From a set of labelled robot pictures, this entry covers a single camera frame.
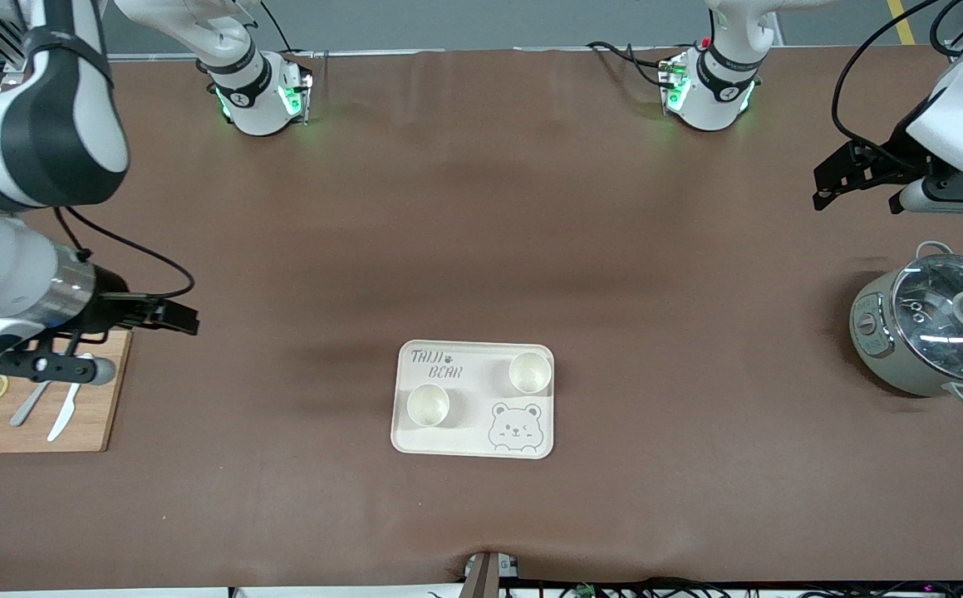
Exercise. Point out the sage green electric pot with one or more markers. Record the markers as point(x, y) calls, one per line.
point(872, 353)

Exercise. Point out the grey plastic knife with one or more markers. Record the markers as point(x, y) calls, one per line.
point(24, 413)

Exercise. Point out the brown table mat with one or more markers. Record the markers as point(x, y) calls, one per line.
point(481, 208)

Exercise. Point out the metal post at table edge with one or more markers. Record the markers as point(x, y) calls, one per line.
point(485, 577)

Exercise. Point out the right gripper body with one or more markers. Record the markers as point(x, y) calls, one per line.
point(112, 304)

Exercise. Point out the white plastic cup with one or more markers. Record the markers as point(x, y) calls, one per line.
point(529, 372)
point(429, 405)

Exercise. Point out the glass pot lid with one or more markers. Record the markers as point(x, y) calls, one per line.
point(938, 332)

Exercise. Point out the white plastic knife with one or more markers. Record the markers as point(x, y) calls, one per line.
point(61, 423)

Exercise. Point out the wooden cutting board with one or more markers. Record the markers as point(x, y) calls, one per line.
point(99, 415)

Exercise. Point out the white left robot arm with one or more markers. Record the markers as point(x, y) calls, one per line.
point(709, 100)

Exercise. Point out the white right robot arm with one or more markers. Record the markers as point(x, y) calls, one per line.
point(32, 124)

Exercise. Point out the beige bear print tray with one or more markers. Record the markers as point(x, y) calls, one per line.
point(473, 440)

